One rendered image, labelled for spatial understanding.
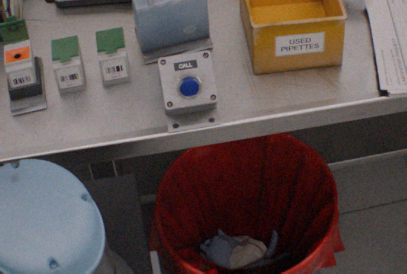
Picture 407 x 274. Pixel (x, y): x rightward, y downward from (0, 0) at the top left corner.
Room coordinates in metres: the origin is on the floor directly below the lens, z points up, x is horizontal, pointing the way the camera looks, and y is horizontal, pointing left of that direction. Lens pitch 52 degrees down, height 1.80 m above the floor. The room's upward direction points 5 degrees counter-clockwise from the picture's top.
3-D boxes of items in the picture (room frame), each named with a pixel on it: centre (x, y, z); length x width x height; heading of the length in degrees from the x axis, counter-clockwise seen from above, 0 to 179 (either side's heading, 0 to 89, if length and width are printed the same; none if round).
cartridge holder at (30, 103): (0.81, 0.25, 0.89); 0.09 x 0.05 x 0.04; 8
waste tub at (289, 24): (0.86, -0.14, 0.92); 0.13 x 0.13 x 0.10; 3
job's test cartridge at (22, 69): (0.81, 0.25, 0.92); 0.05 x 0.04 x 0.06; 8
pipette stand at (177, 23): (0.88, 0.03, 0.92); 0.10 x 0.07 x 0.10; 102
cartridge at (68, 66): (0.82, 0.18, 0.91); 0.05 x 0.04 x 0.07; 5
